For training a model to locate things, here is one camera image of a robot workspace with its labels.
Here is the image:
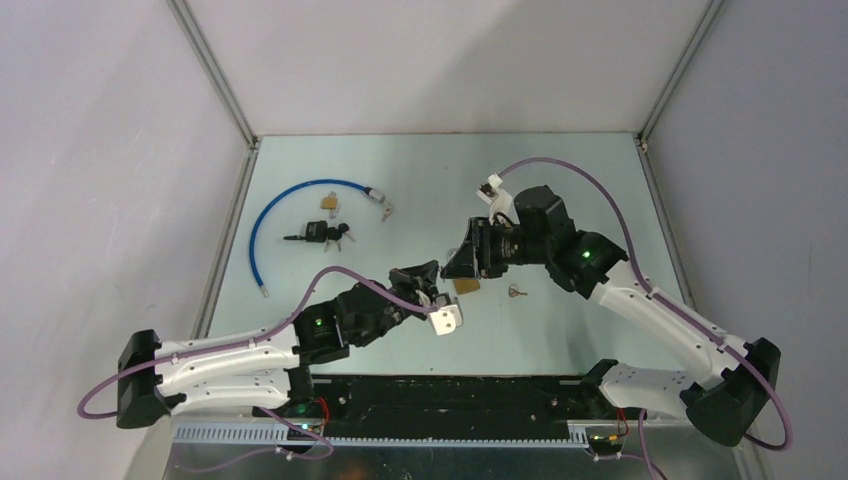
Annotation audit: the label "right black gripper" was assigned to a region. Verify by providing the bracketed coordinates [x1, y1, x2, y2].
[440, 217, 550, 280]

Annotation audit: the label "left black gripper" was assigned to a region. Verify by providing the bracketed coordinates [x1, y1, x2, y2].
[355, 261, 439, 347]

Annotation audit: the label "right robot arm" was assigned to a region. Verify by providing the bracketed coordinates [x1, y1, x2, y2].
[441, 186, 781, 447]

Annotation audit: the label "blue cable lock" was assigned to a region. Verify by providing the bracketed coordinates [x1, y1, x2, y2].
[248, 178, 387, 298]

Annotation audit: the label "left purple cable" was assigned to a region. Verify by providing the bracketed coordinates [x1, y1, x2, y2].
[77, 266, 440, 421]

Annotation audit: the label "purple cable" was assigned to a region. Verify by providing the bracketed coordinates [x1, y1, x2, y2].
[77, 266, 440, 421]
[498, 157, 794, 452]

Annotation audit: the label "small brass padlock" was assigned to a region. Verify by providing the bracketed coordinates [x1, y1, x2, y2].
[320, 191, 339, 219]

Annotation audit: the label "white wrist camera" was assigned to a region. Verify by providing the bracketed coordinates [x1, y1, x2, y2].
[427, 296, 463, 336]
[476, 174, 513, 224]

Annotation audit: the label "keys on cable lock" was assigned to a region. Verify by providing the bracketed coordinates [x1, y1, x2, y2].
[381, 202, 394, 222]

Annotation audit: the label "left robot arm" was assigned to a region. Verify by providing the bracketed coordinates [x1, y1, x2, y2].
[116, 261, 462, 429]

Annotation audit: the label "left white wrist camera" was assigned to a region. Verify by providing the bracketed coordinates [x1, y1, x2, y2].
[427, 296, 463, 336]

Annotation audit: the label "key on ring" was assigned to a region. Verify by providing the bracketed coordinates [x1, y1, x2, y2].
[508, 284, 527, 298]

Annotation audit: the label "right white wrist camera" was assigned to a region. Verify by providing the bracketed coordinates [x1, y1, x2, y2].
[476, 174, 513, 224]

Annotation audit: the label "black padlock with keys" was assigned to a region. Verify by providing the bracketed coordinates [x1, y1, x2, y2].
[282, 220, 355, 252]

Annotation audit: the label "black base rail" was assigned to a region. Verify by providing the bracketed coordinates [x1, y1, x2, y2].
[278, 374, 638, 441]

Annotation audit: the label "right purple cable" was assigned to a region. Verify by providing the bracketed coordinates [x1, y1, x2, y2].
[498, 157, 794, 452]

